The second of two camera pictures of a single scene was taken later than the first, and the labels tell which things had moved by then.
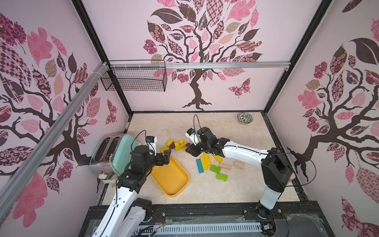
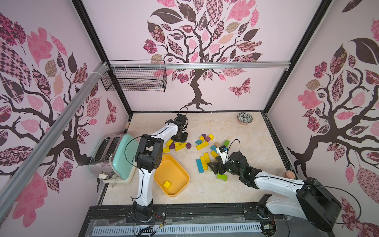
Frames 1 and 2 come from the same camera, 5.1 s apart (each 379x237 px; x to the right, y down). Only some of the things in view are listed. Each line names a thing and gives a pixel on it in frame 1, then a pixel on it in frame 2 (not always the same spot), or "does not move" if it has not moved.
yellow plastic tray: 170,177 does not move
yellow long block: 204,163 does not move
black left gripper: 160,156 to 183,140
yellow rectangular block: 169,142 does not move
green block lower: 222,177 does not move
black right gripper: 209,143 to 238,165
